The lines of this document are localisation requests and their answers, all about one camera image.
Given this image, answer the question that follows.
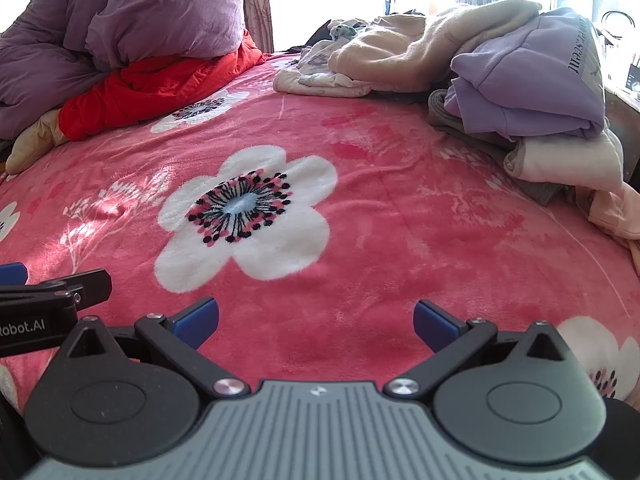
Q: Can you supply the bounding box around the brown wooden cabinet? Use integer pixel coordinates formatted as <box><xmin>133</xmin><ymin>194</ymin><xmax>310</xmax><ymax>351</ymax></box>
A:
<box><xmin>602</xmin><ymin>80</ymin><xmax>640</xmax><ymax>196</ymax></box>

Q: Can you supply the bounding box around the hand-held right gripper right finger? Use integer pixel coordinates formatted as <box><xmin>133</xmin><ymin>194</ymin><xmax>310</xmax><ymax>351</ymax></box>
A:
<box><xmin>413</xmin><ymin>300</ymin><xmax>582</xmax><ymax>401</ymax></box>

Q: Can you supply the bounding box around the beige plush pillow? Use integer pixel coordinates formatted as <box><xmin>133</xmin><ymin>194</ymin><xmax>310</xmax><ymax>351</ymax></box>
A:
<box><xmin>6</xmin><ymin>110</ymin><xmax>68</xmax><ymax>176</ymax></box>

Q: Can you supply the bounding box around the pale pink garment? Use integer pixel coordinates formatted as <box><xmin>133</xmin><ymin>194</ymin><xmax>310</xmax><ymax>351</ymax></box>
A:
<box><xmin>575</xmin><ymin>180</ymin><xmax>640</xmax><ymax>241</ymax></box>

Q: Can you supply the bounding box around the lavender hoodie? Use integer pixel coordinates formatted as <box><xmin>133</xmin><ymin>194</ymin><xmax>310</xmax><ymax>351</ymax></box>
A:
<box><xmin>442</xmin><ymin>7</ymin><xmax>608</xmax><ymax>142</ymax></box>

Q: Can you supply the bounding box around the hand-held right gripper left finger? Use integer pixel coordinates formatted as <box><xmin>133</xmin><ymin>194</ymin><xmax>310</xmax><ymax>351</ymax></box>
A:
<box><xmin>60</xmin><ymin>296</ymin><xmax>252</xmax><ymax>401</ymax></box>

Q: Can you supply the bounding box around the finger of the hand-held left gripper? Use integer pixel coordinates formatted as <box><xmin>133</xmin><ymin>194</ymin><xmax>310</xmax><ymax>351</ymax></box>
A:
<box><xmin>40</xmin><ymin>269</ymin><xmax>112</xmax><ymax>307</ymax></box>
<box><xmin>0</xmin><ymin>262</ymin><xmax>28</xmax><ymax>287</ymax></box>

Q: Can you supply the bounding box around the teal grey garment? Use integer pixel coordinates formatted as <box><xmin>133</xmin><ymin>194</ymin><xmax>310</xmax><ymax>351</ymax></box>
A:
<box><xmin>328</xmin><ymin>19</ymin><xmax>359</xmax><ymax>42</ymax></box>

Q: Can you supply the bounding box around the purple quilt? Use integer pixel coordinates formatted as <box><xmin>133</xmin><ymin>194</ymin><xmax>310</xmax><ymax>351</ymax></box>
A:
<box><xmin>0</xmin><ymin>0</ymin><xmax>246</xmax><ymax>141</ymax></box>

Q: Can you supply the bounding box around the grey ribbed garment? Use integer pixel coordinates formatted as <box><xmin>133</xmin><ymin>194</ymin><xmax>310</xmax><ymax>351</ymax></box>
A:
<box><xmin>427</xmin><ymin>89</ymin><xmax>571</xmax><ymax>206</ymax></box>

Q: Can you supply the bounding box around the white quilted garment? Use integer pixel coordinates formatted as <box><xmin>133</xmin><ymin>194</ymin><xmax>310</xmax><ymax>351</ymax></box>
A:
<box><xmin>502</xmin><ymin>127</ymin><xmax>626</xmax><ymax>193</ymax></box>

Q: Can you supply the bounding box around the pink floral blanket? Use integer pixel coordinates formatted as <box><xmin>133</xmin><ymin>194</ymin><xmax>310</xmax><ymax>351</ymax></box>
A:
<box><xmin>0</xmin><ymin>52</ymin><xmax>640</xmax><ymax>426</ymax></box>

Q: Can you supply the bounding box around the red quilt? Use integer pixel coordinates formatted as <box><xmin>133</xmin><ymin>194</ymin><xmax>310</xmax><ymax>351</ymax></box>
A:
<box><xmin>58</xmin><ymin>30</ymin><xmax>268</xmax><ymax>142</ymax></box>

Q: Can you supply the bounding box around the beige fleece garment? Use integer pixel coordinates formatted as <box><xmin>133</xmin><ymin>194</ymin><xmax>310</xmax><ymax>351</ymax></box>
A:
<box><xmin>327</xmin><ymin>0</ymin><xmax>543</xmax><ymax>95</ymax></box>

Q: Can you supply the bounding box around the dark garment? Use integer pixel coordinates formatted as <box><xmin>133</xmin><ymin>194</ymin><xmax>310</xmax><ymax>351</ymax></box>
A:
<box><xmin>302</xmin><ymin>7</ymin><xmax>426</xmax><ymax>53</ymax></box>

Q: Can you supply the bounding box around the patterned beige curtain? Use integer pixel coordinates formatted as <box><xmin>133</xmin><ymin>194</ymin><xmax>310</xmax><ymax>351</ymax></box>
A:
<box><xmin>237</xmin><ymin>0</ymin><xmax>275</xmax><ymax>54</ymax></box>

